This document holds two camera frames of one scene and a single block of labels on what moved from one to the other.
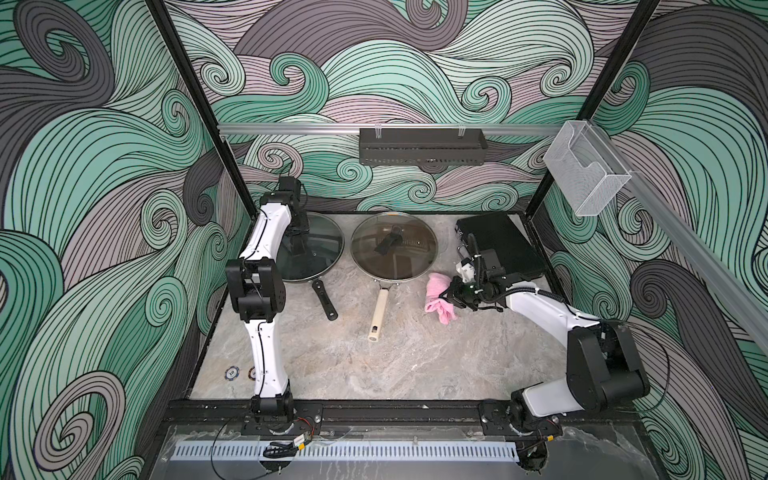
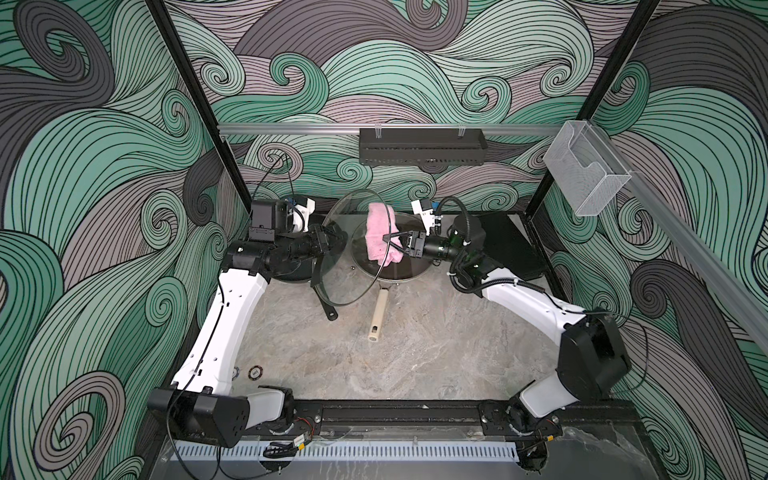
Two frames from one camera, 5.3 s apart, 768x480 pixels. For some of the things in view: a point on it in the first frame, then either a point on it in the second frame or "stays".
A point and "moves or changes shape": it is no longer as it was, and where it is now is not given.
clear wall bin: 586,168 stays
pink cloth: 436,283 → 381,221
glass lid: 326,250 moves or changes shape
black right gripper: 452,295 → 415,238
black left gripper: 303,229 → 315,239
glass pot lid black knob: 394,246 stays
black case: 498,232 stays
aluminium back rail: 556,128 stays
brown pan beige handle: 388,249 stays
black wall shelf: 428,148 stays
